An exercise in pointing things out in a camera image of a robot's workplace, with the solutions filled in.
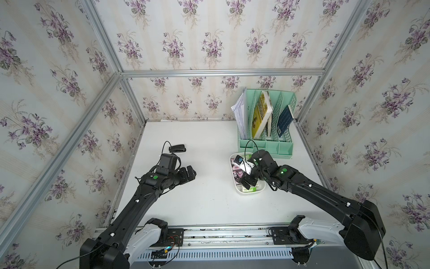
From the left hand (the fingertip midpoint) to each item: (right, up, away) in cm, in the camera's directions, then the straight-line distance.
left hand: (191, 176), depth 79 cm
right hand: (+26, +3, +1) cm, 26 cm away
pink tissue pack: (+24, 0, +8) cm, 25 cm away
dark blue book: (+56, +30, +26) cm, 69 cm away
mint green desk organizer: (+53, +19, +32) cm, 65 cm away
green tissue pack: (+30, -8, +4) cm, 32 cm away
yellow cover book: (+40, +34, +20) cm, 56 cm away
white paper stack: (+25, +33, +10) cm, 43 cm away
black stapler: (-13, +12, +24) cm, 30 cm away
